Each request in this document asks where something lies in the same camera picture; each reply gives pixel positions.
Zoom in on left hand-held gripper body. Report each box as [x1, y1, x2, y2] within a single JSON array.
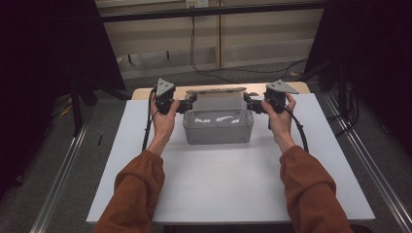
[[154, 78, 179, 116]]

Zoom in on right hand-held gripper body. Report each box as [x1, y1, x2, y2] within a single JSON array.
[[263, 79, 300, 115]]

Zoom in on grey transparent box lid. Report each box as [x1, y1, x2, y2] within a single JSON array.
[[186, 85, 248, 112]]

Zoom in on grey transparent plastic box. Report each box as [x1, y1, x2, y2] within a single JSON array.
[[182, 108, 255, 146]]

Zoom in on person's left hand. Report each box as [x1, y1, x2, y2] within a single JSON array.
[[150, 95, 181, 144]]

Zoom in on person's right hand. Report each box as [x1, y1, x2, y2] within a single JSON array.
[[260, 92, 297, 144]]

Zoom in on light wooden table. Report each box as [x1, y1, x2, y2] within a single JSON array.
[[130, 81, 312, 101]]

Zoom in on black metal stand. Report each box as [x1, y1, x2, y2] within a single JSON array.
[[69, 72, 99, 138]]

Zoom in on black curtain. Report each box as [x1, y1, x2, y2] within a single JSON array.
[[0, 0, 126, 198], [303, 0, 412, 158]]

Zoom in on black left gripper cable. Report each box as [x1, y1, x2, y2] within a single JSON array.
[[141, 88, 160, 152]]

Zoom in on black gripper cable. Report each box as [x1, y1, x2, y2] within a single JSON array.
[[141, 88, 160, 152], [267, 104, 310, 153]]

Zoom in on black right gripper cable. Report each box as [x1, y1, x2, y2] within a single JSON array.
[[267, 104, 310, 153]]

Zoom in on black power cable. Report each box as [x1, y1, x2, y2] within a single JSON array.
[[189, 7, 309, 84]]

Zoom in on black floor cables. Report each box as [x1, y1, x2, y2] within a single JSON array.
[[326, 77, 361, 138]]

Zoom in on metal floor rail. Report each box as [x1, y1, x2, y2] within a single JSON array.
[[323, 91, 412, 233], [29, 106, 95, 233]]

